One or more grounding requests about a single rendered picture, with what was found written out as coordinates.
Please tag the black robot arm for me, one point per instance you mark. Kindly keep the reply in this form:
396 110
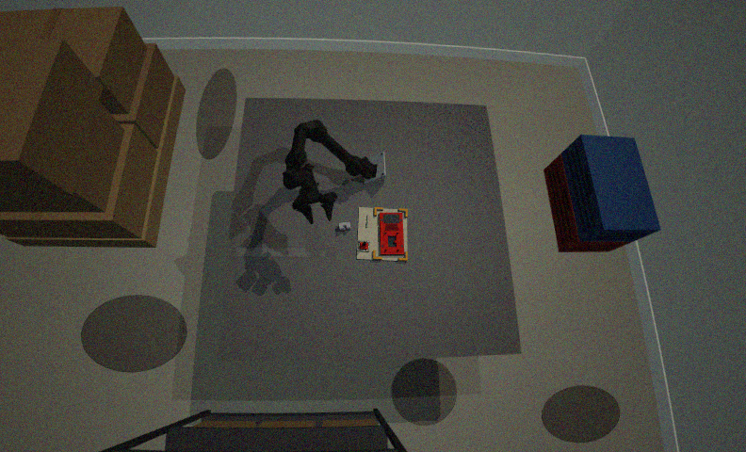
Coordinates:
297 174

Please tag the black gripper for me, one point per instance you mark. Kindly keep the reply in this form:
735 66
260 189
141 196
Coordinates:
327 199

